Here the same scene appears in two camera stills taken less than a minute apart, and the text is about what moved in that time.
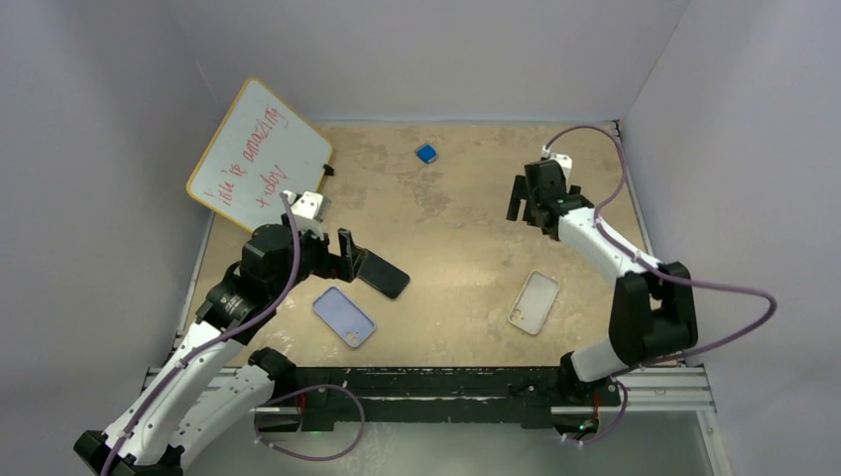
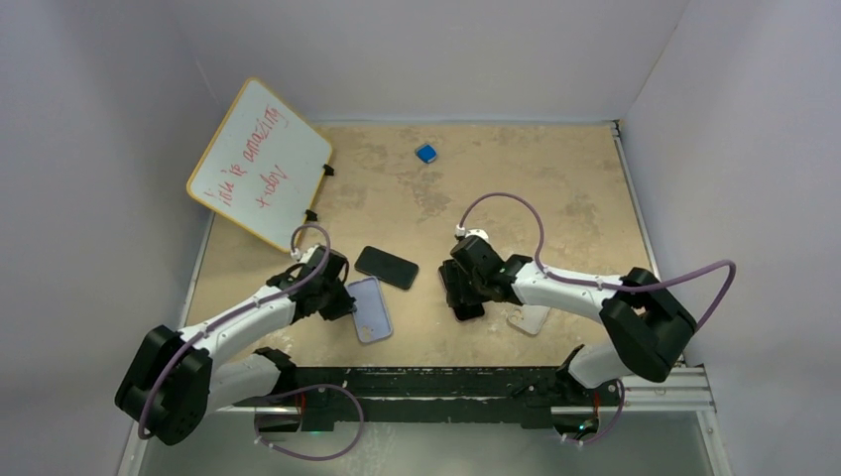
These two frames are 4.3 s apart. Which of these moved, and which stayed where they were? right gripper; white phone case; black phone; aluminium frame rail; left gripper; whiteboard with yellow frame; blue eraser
Moved: left gripper; black phone; right gripper
Stayed: blue eraser; aluminium frame rail; white phone case; whiteboard with yellow frame
